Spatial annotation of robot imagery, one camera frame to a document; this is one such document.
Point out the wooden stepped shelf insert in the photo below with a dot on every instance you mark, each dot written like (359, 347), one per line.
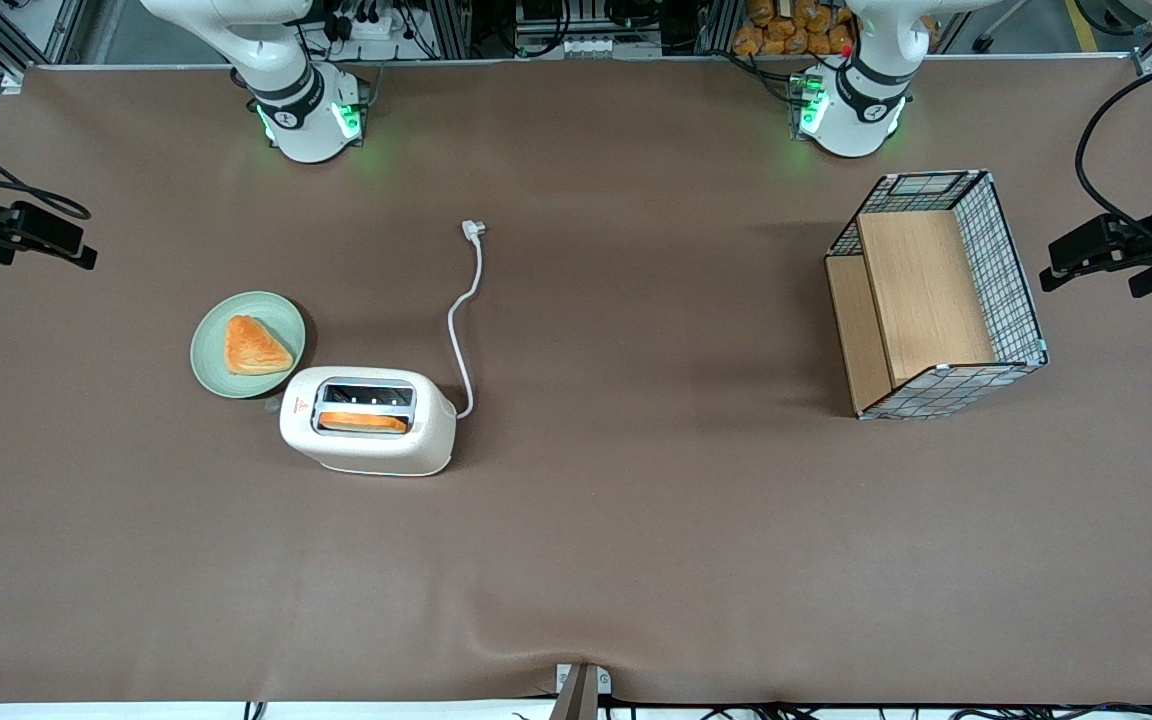
(926, 290)

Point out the bag of bread rolls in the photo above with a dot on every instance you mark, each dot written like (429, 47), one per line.
(796, 28)

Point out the orange toast slice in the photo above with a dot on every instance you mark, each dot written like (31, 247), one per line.
(364, 422)

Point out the white two-slot toaster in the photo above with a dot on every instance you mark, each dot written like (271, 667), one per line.
(376, 450)

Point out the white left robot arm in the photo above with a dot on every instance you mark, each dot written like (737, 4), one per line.
(851, 120)

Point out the grey metal table bracket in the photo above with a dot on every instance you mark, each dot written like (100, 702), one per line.
(582, 690)

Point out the white power strip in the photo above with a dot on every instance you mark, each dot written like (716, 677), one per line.
(376, 26)

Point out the brown table mat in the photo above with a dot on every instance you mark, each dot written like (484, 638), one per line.
(636, 520)

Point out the orange triangular pastry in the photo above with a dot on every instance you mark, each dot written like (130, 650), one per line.
(254, 348)

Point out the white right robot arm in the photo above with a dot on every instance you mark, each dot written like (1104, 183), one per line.
(301, 125)

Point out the pale green round plate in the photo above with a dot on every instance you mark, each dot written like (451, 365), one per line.
(211, 355)

